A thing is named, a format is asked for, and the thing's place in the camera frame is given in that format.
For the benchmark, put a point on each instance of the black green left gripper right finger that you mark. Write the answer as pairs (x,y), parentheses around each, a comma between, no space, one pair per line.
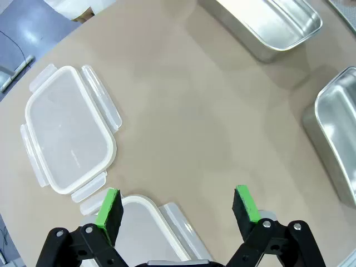
(246,217)

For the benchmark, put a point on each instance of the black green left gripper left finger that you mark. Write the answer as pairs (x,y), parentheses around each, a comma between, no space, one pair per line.
(107,217)

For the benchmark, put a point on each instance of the clear plastic lid white seal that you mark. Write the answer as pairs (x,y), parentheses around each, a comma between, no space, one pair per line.
(147,231)
(66,128)

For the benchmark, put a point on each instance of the stainless steel rectangular container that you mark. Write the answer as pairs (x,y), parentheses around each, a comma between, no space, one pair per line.
(267,25)
(336,128)

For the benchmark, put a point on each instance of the grey metal tray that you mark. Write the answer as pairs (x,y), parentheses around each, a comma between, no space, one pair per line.
(350,258)

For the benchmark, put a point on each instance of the white power strip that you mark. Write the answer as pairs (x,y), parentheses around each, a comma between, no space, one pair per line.
(16,73)

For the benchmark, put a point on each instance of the perforated silver metal tray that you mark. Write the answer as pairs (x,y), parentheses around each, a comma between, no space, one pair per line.
(346,12)

